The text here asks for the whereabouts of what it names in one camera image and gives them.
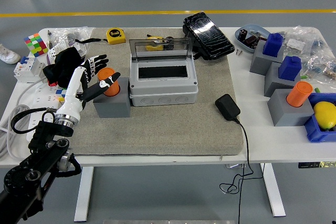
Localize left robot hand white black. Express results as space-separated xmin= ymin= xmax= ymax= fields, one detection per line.
xmin=55 ymin=54 xmax=121 ymax=120

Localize orange cylinder battery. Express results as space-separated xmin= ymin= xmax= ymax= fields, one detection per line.
xmin=98 ymin=68 xmax=121 ymax=97
xmin=286 ymin=81 xmax=314 ymax=108

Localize grey junction box with lid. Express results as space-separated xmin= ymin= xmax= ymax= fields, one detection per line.
xmin=128 ymin=37 xmax=200 ymax=108

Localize small multicolour puzzle cube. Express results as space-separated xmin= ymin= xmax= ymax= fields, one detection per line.
xmin=55 ymin=89 xmax=67 ymax=103

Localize black cloth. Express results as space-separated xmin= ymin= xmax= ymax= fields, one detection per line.
xmin=43 ymin=48 xmax=82 ymax=89

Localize white power strip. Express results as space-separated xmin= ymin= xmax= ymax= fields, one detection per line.
xmin=26 ymin=81 xmax=66 ymax=143

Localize grey block with round hole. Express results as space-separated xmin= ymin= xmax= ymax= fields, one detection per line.
xmin=93 ymin=77 xmax=131 ymax=119

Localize white circuit breaker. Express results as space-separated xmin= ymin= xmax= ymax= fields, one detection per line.
xmin=13 ymin=56 xmax=47 ymax=83

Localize clear plastic bag of parts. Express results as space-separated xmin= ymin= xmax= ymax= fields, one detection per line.
xmin=51 ymin=26 xmax=95 ymax=45

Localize large multicolour puzzle cube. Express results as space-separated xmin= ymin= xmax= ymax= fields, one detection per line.
xmin=23 ymin=33 xmax=50 ymax=57

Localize square yellow tape measure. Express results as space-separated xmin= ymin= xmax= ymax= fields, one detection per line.
xmin=75 ymin=28 xmax=127 ymax=45

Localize white shoe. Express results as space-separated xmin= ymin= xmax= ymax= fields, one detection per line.
xmin=0 ymin=44 xmax=21 ymax=65

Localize grey-brown mat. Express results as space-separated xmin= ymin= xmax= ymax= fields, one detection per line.
xmin=64 ymin=27 xmax=244 ymax=156

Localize round yellow tape measure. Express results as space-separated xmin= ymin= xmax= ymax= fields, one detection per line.
xmin=145 ymin=36 xmax=165 ymax=51

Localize white table leg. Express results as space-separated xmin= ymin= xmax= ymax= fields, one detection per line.
xmin=74 ymin=166 xmax=95 ymax=222
xmin=263 ymin=163 xmax=286 ymax=217

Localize black crackle-pattern case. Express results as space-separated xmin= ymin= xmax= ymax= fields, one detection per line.
xmin=182 ymin=12 xmax=236 ymax=61

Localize black power adapter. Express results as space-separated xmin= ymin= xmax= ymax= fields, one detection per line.
xmin=215 ymin=93 xmax=241 ymax=122

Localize blue-grey dish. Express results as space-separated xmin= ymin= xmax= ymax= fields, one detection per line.
xmin=234 ymin=24 xmax=271 ymax=53

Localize brown electronic parts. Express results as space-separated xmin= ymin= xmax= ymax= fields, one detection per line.
xmin=244 ymin=31 xmax=260 ymax=49

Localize grey holder block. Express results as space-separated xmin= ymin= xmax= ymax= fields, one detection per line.
xmin=267 ymin=89 xmax=316 ymax=127
xmin=264 ymin=61 xmax=301 ymax=98
xmin=249 ymin=39 xmax=286 ymax=76

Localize blue bottle-shaped block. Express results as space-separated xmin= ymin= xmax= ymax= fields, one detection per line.
xmin=262 ymin=33 xmax=284 ymax=57
xmin=278 ymin=56 xmax=302 ymax=81

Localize clear bag of white parts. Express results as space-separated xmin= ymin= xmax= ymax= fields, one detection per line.
xmin=279 ymin=26 xmax=326 ymax=57

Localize blue plastic bin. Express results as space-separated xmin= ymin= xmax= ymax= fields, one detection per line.
xmin=304 ymin=92 xmax=336 ymax=143

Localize clear bag of resistors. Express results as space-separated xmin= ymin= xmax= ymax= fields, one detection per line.
xmin=300 ymin=50 xmax=336 ymax=83

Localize black table control panel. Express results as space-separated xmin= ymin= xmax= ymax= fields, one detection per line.
xmin=298 ymin=161 xmax=336 ymax=169

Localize yellow lemon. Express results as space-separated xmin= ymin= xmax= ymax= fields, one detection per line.
xmin=313 ymin=101 xmax=336 ymax=130

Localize white power cable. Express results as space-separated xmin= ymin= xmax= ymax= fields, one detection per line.
xmin=0 ymin=77 xmax=48 ymax=161

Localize black adapter cord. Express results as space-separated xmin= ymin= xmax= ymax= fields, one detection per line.
xmin=219 ymin=118 xmax=264 ymax=224

